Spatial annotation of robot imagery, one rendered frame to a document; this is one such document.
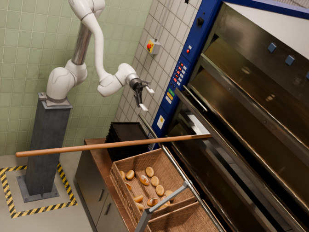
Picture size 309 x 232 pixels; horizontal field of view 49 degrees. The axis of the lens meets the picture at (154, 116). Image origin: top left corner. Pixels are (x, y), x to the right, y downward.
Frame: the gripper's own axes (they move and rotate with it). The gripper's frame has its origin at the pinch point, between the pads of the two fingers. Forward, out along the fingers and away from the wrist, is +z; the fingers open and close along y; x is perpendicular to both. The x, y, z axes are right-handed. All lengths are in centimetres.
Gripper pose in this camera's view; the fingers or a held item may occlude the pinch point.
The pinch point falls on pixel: (148, 101)
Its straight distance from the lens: 217.5
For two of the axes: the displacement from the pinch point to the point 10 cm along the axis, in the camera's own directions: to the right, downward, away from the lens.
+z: 4.6, 6.1, -6.5
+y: -3.2, 7.9, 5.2
